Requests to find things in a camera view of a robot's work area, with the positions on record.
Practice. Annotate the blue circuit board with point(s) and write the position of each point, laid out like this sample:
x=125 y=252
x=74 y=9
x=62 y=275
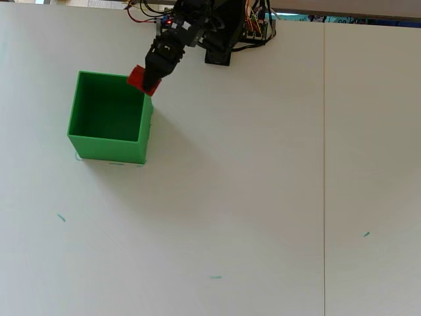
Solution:
x=167 y=18

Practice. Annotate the red block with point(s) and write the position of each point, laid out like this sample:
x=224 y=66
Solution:
x=135 y=77

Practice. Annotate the green circuit board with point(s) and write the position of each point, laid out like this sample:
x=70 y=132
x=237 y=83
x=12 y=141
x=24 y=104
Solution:
x=256 y=28

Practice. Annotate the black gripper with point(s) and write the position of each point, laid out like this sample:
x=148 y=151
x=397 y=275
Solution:
x=167 y=49

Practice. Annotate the grey tape strip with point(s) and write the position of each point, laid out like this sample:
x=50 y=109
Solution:
x=158 y=26

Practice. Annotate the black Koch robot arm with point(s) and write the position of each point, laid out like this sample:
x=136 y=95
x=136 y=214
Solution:
x=223 y=29

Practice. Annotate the green plastic bin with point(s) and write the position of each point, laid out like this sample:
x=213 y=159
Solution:
x=108 y=148

